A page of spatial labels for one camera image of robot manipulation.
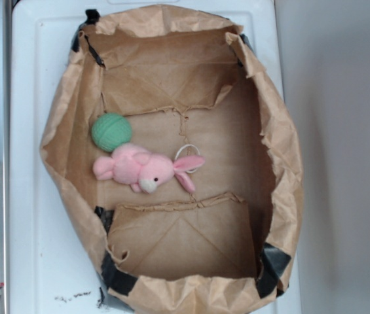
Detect pink plush bunny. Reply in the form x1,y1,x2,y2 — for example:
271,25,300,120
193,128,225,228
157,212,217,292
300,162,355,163
92,143,205,194

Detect brown paper bag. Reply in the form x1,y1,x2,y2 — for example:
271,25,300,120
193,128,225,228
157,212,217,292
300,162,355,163
40,5,303,313

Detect green textured ball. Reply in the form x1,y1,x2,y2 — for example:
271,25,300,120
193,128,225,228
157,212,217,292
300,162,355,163
91,113,132,152

